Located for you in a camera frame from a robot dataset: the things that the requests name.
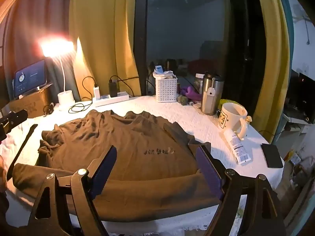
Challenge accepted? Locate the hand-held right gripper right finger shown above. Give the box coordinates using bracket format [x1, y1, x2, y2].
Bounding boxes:
[195, 145, 287, 236]

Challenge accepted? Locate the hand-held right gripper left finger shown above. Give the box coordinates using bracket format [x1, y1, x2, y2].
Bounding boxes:
[28, 145, 118, 236]

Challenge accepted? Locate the brown t-shirt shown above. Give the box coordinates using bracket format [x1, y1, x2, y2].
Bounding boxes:
[12, 109, 223, 223]

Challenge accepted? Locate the person's left hand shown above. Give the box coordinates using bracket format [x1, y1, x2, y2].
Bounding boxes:
[0, 155, 8, 192]

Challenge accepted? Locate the brown cardboard box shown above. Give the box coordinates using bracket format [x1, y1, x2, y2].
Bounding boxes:
[8, 84, 53, 118]

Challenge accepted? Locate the white tube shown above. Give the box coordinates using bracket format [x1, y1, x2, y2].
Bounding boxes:
[223, 128, 252, 165]

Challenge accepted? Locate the tablet with blue screen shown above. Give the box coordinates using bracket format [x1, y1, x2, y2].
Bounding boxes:
[13, 59, 48, 98]

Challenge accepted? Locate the white quilted table cover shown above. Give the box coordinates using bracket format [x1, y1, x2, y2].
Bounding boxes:
[0, 95, 284, 235]

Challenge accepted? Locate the white desk lamp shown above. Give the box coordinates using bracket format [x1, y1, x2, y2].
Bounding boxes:
[41, 38, 75, 112]

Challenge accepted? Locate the white printed mug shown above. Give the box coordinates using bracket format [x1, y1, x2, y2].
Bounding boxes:
[217, 102, 248, 141]

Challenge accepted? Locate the black smartphone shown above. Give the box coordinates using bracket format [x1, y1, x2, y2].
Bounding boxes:
[261, 143, 284, 169]

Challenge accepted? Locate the white power strip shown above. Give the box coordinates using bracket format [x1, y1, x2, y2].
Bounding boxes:
[94, 91, 130, 107]

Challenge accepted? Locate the green packet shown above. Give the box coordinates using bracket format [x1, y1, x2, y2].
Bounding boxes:
[218, 99, 237, 111]

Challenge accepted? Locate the steel tumbler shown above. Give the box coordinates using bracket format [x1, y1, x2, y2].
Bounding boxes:
[200, 72, 225, 116]

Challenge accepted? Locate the black charger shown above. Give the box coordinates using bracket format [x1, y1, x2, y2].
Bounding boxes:
[108, 79, 120, 98]

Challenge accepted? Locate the glass jar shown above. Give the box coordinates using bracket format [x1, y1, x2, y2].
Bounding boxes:
[194, 73, 206, 91]

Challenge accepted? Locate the white plastic basket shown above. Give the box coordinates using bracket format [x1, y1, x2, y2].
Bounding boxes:
[155, 75, 178, 103]

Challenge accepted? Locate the teal curtain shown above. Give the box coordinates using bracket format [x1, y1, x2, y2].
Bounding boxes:
[4, 0, 77, 104]

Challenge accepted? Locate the blue white packet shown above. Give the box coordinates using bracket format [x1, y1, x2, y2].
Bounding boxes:
[153, 65, 176, 80]

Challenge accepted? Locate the black appliance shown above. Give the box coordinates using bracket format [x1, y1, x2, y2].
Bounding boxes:
[288, 70, 315, 124]

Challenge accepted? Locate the yellow curtain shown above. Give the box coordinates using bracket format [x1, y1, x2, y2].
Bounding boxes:
[69, 0, 142, 101]
[252, 0, 292, 143]

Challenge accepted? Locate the small coiled black cable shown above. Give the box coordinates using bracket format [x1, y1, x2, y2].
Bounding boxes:
[42, 102, 55, 116]

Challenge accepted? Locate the long black charging cable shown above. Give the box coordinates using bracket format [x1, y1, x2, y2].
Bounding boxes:
[68, 76, 99, 113]

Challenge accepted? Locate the black charger cable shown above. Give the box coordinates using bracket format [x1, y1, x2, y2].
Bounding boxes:
[109, 75, 141, 96]

